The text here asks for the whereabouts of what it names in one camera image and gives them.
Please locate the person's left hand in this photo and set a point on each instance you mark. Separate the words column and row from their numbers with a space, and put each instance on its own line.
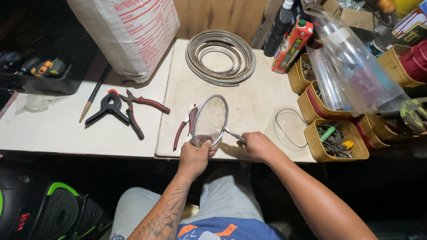
column 193, row 156

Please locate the person's right hand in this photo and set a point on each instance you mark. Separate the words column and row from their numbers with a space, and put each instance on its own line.
column 258, row 146

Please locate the person's right fingers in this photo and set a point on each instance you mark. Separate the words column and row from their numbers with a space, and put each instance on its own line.
column 243, row 144

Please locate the small metal pliers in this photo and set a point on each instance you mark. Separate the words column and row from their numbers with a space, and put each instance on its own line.
column 233, row 134

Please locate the round metal-rimmed lens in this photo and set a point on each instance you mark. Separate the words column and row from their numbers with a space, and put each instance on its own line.
column 210, row 120

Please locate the clear oval plastic lens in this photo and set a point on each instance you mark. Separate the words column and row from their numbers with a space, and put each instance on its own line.
column 290, row 128

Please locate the person's grey shorts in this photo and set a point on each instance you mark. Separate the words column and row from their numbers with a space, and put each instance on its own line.
column 220, row 200

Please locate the yellow tub with red lid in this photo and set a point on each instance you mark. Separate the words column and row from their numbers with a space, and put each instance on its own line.
column 312, row 106

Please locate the person's blue shirt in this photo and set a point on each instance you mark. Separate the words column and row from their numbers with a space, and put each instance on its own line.
column 226, row 230

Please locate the coil of metal strip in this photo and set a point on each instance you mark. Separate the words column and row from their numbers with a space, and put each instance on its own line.
column 220, row 57

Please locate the yellow tub with screws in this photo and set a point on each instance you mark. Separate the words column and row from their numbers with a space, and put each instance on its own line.
column 302, row 73

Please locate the yellow tub with tools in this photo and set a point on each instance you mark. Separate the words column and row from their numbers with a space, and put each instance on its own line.
column 335, row 141

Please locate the red juice carton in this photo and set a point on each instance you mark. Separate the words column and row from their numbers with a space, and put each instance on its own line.
column 292, row 46

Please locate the black spray bottle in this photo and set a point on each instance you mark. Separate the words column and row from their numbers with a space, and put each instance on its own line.
column 278, row 30

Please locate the clear plastic bag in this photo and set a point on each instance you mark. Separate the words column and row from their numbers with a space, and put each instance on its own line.
column 350, row 66

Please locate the yellow tub with dark parts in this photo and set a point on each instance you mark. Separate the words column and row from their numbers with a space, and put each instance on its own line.
column 377, row 130

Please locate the black spring clamp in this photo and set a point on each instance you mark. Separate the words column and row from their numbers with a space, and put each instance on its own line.
column 108, row 108

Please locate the white printed woven sack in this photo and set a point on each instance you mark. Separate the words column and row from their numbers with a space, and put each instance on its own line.
column 133, row 33

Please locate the black wooden paint brush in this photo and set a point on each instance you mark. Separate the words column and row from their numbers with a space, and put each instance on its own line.
column 95, row 93

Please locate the cardboard box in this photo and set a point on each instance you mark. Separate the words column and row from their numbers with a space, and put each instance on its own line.
column 353, row 15

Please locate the green splattered tool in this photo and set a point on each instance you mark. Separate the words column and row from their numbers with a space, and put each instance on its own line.
column 413, row 113

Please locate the yellow tub with red cups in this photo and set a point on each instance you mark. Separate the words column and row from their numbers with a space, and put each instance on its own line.
column 405, row 65

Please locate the black green speaker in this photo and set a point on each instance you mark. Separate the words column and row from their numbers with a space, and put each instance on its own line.
column 53, row 211

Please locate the black tray with tools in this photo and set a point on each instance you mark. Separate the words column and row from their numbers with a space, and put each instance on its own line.
column 40, row 71

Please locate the phone with red case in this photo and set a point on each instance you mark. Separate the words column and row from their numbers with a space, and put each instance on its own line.
column 6, row 101

